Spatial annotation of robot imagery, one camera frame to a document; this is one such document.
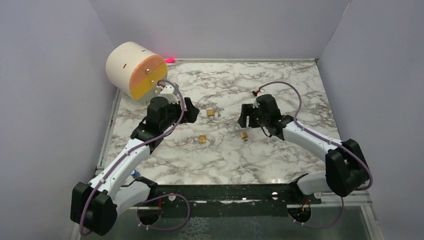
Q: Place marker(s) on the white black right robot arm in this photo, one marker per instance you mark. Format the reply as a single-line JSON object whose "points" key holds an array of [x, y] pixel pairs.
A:
{"points": [[346, 169]]}

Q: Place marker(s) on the pink marker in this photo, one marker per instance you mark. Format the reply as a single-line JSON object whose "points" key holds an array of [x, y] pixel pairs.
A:
{"points": [[170, 60]]}

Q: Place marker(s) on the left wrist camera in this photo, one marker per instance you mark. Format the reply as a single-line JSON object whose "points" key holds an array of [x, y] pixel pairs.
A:
{"points": [[170, 93]]}

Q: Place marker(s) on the round cream drawer box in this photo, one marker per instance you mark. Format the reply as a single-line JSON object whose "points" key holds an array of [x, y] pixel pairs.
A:
{"points": [[136, 71]]}

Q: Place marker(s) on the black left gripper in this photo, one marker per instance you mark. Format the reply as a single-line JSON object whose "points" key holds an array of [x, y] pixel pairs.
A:
{"points": [[190, 115]]}

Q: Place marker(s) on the brass padlock with key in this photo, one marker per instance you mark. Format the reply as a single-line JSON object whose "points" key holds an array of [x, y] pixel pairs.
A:
{"points": [[212, 113]]}

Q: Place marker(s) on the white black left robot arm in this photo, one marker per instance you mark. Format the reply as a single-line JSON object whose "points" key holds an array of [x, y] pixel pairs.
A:
{"points": [[96, 205]]}

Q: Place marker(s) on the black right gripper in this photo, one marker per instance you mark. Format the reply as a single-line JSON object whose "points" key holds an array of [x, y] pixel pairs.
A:
{"points": [[248, 109]]}

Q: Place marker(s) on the small brass padlock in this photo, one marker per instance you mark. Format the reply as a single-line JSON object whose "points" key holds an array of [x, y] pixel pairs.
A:
{"points": [[244, 136]]}

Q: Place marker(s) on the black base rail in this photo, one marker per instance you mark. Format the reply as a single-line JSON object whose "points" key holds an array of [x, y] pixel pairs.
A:
{"points": [[173, 201]]}

